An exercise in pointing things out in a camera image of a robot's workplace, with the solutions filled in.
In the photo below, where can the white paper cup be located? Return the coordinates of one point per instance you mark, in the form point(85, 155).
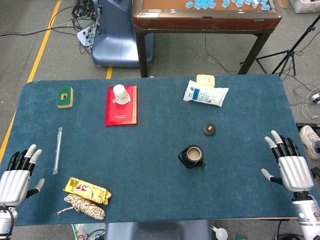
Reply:
point(121, 96)

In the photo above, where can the clear wrapped straw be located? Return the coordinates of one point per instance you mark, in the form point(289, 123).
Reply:
point(57, 150)

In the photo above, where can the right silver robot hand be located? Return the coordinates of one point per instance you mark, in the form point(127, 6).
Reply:
point(296, 172)

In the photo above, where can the green yellow sponge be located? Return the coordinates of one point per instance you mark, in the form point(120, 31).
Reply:
point(64, 97)

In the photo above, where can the teal blue cloth-covered table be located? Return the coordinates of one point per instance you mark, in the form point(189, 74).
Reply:
point(150, 150)

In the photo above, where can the brown mahjong table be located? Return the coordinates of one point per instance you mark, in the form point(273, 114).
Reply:
point(205, 22)

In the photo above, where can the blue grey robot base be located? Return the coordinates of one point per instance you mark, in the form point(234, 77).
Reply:
point(117, 37)

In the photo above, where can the black tripod stand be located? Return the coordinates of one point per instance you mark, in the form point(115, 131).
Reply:
point(288, 56)

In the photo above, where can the black round lid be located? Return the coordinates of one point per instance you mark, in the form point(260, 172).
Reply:
point(207, 132)

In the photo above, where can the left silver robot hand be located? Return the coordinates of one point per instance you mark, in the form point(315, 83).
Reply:
point(13, 185)

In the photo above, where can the yellow flat box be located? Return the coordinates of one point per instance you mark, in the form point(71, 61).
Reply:
point(205, 79)

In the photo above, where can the red booklet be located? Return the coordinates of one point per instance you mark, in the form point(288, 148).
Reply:
point(121, 116)

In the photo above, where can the white blue plastic pouch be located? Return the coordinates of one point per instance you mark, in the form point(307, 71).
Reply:
point(205, 94)

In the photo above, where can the clear plastic scoop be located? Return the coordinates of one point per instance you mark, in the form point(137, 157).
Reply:
point(220, 233)

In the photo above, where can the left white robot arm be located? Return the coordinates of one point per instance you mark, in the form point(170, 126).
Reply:
point(5, 222)

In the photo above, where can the gold snack packet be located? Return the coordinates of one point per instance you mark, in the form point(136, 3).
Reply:
point(86, 191)

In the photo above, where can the blue mahjong tile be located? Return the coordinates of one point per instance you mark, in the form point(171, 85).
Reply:
point(189, 4)

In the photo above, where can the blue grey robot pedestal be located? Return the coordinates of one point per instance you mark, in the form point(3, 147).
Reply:
point(155, 231)

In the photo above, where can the black foot pedal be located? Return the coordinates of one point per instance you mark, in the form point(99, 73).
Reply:
point(301, 125)

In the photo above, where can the cardboard box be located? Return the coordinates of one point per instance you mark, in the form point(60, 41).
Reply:
point(282, 3)

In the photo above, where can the white mahjong tile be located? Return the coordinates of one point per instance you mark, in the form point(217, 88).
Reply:
point(255, 3)

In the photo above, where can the white power strip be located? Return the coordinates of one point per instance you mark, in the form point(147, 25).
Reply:
point(85, 36)

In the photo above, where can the white sneaker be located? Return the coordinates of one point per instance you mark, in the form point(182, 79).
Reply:
point(311, 140)

